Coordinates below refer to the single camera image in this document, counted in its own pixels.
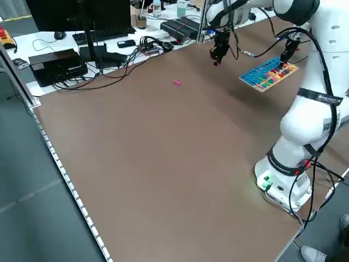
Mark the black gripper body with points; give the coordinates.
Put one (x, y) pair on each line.
(222, 39)
(291, 45)

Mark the orange number ten piece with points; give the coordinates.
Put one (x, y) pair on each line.
(284, 65)

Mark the pink number one piece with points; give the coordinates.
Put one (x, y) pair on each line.
(177, 82)

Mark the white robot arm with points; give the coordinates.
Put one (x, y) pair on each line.
(294, 35)
(321, 68)

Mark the blue toy puzzle board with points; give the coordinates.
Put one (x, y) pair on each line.
(256, 75)

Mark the black finned power supply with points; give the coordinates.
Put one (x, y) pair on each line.
(177, 34)
(191, 23)

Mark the teal jar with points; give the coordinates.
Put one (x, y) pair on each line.
(181, 9)

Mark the clear plastic bottle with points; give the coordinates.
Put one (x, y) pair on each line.
(156, 9)

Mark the brown drinking cup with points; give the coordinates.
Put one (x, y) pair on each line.
(141, 21)

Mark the small black flat device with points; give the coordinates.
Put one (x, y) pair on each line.
(126, 43)

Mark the black keyboard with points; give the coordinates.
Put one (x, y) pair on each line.
(109, 34)

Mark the black monitor stand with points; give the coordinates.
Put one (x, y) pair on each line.
(88, 49)

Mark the black computer monitor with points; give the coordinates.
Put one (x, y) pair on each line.
(68, 13)

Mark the black computer mouse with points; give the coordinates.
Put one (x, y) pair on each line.
(60, 35)

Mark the black electronics box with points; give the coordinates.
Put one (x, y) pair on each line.
(54, 68)

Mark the person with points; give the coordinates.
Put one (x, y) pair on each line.
(313, 255)

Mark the red emergency stop button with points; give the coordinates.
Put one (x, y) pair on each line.
(4, 34)

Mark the aluminium post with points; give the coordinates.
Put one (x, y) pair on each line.
(202, 27)

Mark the aluminium frame bar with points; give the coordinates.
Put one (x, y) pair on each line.
(19, 79)

